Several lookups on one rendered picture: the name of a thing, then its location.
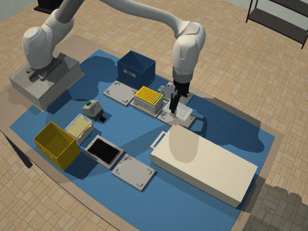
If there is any yellow open-top bin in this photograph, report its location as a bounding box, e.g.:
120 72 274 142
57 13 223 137
33 122 80 171

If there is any blue bench mat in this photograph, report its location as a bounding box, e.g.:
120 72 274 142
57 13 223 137
9 49 275 231

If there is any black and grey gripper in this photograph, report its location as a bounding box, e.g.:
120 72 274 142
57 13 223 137
169 80 190 118

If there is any blue open-top bin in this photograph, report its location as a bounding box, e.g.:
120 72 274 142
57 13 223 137
117 50 155 88

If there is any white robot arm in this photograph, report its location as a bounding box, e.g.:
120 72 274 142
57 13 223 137
22 0 206 83

